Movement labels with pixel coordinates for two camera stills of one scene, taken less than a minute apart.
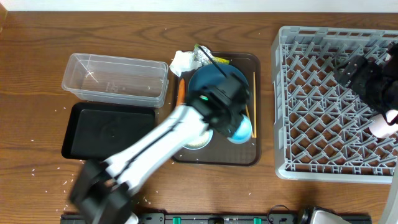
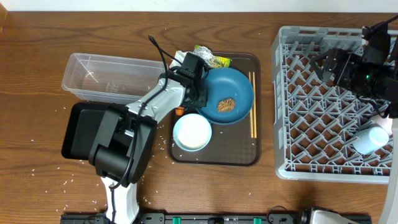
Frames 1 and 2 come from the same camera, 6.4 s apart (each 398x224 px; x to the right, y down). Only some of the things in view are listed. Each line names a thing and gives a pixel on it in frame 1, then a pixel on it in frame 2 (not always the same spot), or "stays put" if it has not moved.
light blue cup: (243, 133) -> (370, 139)
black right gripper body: (371, 83) -> (349, 71)
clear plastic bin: (117, 80) stays put
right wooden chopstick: (255, 107) stays put
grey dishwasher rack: (321, 126) stays put
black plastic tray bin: (98, 131) stays put
